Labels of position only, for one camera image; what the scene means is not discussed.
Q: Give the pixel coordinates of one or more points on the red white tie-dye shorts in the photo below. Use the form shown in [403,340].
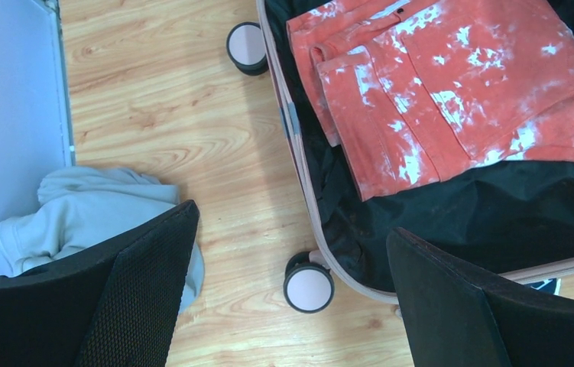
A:
[417,92]

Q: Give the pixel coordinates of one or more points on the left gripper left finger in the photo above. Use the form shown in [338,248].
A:
[113,304]

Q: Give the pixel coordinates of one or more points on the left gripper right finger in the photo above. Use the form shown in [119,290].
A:
[458,314]

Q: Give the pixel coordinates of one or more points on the pink open suitcase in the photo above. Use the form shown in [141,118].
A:
[513,218]

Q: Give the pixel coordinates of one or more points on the round dark blue tin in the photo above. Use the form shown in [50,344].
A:
[549,286]

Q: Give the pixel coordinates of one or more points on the grey cloth garment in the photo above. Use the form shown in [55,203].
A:
[79,208]

